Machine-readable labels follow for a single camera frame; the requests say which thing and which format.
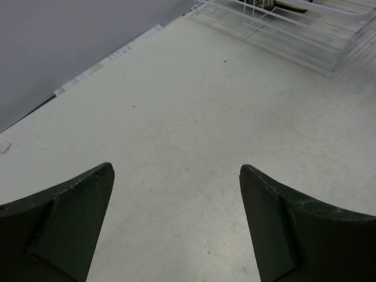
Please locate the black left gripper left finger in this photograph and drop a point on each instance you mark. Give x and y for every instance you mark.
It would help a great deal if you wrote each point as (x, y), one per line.
(52, 235)

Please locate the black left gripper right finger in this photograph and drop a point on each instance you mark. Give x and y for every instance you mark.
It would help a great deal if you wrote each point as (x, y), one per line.
(296, 237)

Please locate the black floral square plate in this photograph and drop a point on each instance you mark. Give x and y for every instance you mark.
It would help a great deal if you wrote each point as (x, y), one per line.
(270, 4)

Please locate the white wire dish rack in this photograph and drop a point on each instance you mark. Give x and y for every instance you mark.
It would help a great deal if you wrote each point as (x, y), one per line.
(333, 36)

